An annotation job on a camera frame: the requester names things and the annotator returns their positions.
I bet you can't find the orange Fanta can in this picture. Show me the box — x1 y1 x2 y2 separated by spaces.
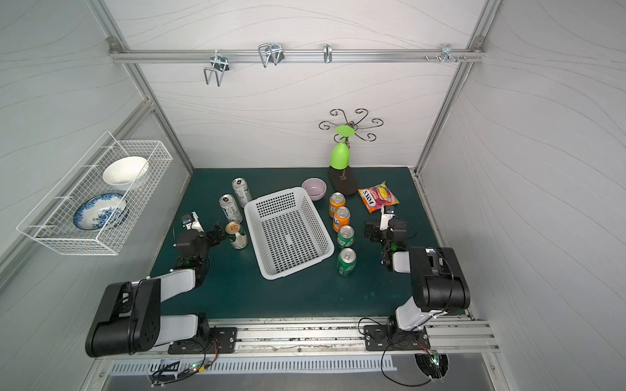
329 192 346 218

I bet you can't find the dark oval stand base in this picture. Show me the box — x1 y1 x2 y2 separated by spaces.
329 166 358 196

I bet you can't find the double metal hook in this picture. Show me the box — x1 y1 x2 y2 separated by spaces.
258 43 285 68
203 51 230 86

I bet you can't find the single metal hook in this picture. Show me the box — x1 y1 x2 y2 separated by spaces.
323 43 333 64

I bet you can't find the white wire wall basket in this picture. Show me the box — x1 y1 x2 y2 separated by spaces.
16 132 173 256

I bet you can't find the green plastic goblet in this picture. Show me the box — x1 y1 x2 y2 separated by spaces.
330 125 355 170

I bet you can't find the blue patterned plate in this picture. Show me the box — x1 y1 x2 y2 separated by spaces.
73 192 127 231

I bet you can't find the white Monster can label side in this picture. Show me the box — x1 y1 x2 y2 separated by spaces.
231 178 253 208

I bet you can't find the white perforated plastic basket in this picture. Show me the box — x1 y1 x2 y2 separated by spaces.
244 187 335 280

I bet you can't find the double metal hook left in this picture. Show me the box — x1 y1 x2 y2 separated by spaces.
203 51 230 86

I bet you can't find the green gold beer can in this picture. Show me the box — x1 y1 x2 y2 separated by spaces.
225 222 248 250

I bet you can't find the pink ceramic cup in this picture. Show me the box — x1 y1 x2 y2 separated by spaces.
302 178 328 201

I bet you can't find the Fox's fruits candy bag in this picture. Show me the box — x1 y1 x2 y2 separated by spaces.
358 182 399 213

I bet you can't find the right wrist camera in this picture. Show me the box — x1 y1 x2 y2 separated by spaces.
379 205 395 231

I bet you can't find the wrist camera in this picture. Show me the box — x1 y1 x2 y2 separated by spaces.
181 211 205 232
379 205 395 231

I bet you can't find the white Monster energy can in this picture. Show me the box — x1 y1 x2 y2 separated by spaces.
218 194 243 223

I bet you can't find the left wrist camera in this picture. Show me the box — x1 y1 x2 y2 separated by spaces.
181 211 205 232

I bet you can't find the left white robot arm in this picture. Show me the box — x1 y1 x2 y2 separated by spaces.
85 222 227 358

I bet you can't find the black scrolled metal rack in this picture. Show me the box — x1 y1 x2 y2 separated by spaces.
318 108 385 145

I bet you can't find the double metal hook middle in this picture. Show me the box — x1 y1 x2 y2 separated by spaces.
258 43 285 68

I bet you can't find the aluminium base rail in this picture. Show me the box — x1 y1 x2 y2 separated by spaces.
95 317 500 363

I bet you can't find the white ceramic bowl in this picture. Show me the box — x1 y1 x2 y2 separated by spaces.
102 156 150 192

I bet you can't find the aluminium wall rail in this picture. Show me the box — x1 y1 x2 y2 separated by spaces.
110 45 487 65

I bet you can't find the green soda can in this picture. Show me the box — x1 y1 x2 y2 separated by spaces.
337 225 355 249
337 248 357 276

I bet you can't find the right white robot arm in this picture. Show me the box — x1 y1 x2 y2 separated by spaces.
365 217 470 335

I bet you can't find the orange Schweppes can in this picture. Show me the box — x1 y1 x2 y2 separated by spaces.
333 206 350 232

